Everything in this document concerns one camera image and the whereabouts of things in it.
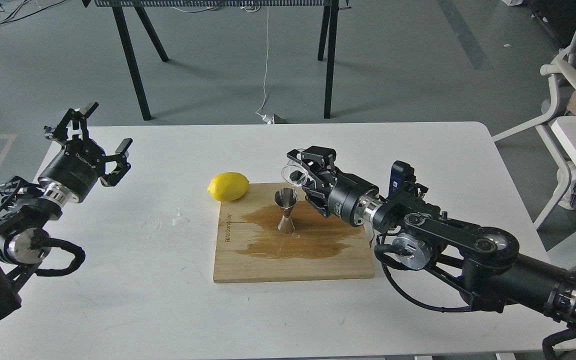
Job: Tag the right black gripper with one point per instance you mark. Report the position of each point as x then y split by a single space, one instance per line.
330 191

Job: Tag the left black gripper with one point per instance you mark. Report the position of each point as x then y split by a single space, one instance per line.
81 161

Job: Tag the steel double jigger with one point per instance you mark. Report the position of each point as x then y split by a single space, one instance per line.
286 198

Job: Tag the small clear glass cup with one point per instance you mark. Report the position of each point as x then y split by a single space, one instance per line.
294 172

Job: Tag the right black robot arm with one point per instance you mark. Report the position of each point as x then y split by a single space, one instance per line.
483 264

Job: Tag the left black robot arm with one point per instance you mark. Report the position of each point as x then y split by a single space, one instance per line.
26 249

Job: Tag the yellow lemon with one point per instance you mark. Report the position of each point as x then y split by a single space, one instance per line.
228 186

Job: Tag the wooden cutting board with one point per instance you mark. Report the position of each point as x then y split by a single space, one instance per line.
249 247

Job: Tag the white office chair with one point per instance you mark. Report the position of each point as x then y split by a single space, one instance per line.
561 73

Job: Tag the black metal table frame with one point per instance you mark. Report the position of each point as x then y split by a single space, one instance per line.
326 43

